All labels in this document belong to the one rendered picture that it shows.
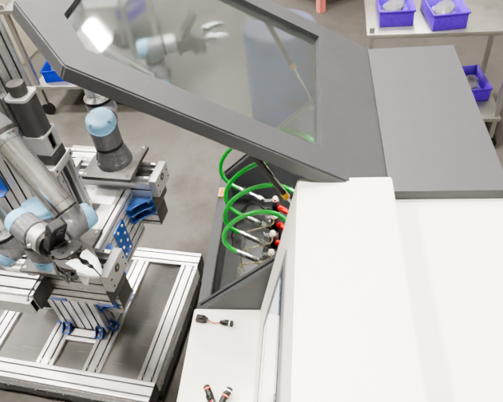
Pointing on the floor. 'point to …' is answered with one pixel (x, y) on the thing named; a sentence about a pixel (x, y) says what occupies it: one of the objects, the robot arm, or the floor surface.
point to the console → (346, 297)
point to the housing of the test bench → (451, 224)
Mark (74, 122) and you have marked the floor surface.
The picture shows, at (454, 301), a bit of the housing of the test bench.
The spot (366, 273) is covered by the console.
